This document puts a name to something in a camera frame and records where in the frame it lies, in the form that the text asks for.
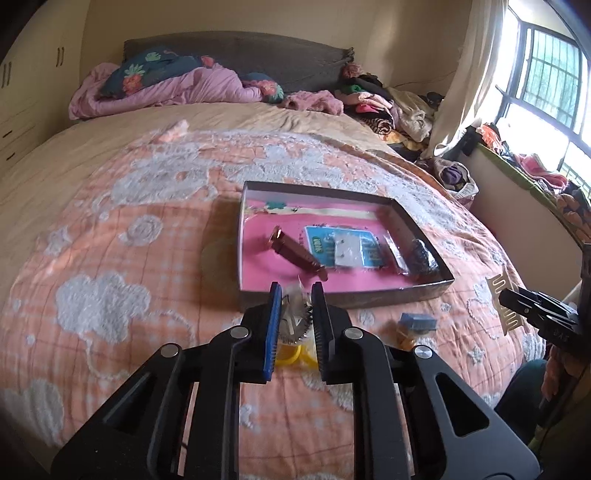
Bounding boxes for window with grille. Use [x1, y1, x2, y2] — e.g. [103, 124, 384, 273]
[495, 1, 590, 188]

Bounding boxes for clothes on window sill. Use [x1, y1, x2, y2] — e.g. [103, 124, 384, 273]
[460, 124, 590, 245]

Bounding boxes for pink crumpled blanket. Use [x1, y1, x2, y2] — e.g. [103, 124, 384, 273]
[68, 63, 263, 120]

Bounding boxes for dark grey headboard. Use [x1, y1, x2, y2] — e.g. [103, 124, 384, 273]
[123, 31, 355, 93]

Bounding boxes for dark floral pillow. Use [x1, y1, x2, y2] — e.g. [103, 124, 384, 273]
[99, 46, 284, 104]

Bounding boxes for pink fuzzy garment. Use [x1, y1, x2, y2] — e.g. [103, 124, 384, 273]
[280, 90, 344, 116]

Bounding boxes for cream curtain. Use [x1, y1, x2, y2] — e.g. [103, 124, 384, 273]
[421, 0, 509, 159]

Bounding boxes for bag with yellow rings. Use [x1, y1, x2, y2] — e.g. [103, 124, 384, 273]
[276, 338, 318, 370]

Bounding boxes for pink sheet in tray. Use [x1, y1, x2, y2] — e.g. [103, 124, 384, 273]
[239, 199, 419, 293]

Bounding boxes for cream floral hair claw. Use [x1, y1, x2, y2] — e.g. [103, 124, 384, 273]
[483, 268, 528, 339]

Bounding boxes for clear bag with silver jewelry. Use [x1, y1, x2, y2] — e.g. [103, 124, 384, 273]
[279, 280, 312, 345]

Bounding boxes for dark beaded bag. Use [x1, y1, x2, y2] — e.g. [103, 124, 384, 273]
[406, 238, 439, 276]

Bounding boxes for pile of clothes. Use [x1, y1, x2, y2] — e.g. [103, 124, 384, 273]
[335, 62, 444, 162]

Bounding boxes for dark cardboard tray box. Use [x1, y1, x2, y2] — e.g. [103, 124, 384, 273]
[238, 181, 455, 308]

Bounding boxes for basket of clothes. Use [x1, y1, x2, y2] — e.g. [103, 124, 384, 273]
[433, 157, 479, 209]

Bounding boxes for peach spiral hair clip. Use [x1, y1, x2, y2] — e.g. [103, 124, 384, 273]
[396, 328, 417, 351]

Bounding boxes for cream wardrobe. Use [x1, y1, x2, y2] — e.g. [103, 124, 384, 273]
[1, 1, 90, 175]

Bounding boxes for orange patterned quilt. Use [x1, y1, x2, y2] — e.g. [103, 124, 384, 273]
[1, 120, 545, 465]

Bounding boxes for blue card with earrings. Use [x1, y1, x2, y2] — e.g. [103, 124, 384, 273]
[304, 225, 387, 269]

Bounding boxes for small blue box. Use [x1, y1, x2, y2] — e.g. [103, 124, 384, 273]
[399, 313, 438, 333]

